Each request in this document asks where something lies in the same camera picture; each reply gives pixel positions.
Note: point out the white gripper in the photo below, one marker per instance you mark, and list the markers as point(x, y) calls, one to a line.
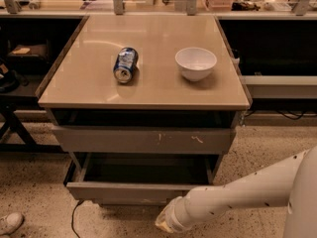
point(172, 214)

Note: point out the grey drawer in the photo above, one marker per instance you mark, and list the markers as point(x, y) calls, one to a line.
point(129, 140)
point(140, 179)

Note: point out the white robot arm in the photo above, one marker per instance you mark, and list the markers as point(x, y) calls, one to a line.
point(291, 183)

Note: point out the grey drawer cabinet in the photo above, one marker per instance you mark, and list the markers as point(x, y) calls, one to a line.
point(81, 89)

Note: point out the grey top drawer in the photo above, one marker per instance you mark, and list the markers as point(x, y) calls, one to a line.
point(129, 140)

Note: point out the white ceramic bowl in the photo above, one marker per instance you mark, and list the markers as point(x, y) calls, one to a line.
point(194, 63)

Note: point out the white sneaker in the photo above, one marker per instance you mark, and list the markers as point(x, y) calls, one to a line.
point(10, 223)

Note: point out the blue soda can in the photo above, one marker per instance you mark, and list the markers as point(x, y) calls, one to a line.
point(125, 65)

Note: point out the black folding stand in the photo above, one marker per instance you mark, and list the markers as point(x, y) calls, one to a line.
point(12, 123)

